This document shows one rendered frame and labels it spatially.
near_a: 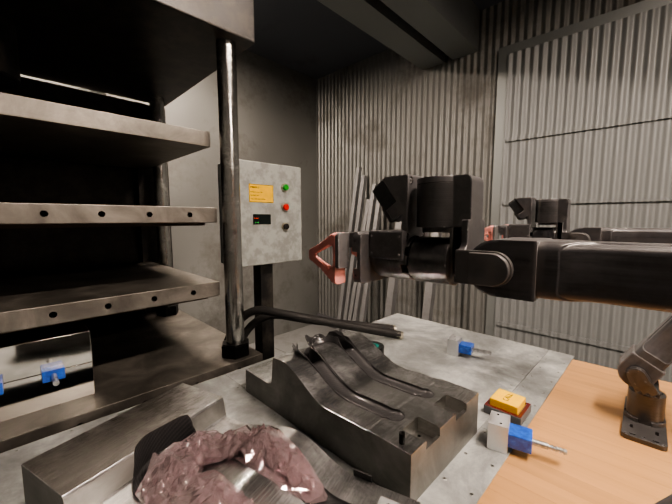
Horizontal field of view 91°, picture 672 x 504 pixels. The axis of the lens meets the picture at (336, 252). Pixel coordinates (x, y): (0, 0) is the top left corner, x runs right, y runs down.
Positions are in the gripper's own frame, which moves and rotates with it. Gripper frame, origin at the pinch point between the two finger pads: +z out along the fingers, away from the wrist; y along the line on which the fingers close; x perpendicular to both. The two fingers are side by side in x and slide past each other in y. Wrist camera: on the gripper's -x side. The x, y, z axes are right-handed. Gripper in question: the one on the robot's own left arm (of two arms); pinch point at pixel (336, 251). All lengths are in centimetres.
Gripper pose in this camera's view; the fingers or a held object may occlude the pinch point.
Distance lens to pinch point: 52.1
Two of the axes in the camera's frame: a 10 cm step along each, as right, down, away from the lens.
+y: -6.9, 0.7, -7.2
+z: -7.3, -0.6, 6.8
